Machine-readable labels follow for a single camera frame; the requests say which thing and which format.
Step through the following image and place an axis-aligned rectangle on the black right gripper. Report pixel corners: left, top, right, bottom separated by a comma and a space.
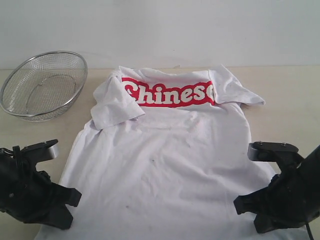
233, 159, 320, 234

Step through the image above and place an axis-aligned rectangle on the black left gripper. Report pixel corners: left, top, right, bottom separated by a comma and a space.
0, 147, 82, 230

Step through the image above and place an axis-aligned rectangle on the white t-shirt red print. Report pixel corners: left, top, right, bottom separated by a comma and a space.
36, 66, 308, 240

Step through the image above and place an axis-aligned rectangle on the metal mesh basket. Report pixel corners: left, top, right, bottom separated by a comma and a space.
0, 50, 88, 122

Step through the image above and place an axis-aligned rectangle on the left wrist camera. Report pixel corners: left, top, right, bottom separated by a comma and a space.
21, 139, 59, 164

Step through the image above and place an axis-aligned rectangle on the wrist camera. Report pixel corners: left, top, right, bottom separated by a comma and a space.
21, 139, 59, 164
247, 141, 299, 162

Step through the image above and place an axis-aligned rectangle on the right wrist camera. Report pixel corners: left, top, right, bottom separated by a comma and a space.
247, 141, 299, 162

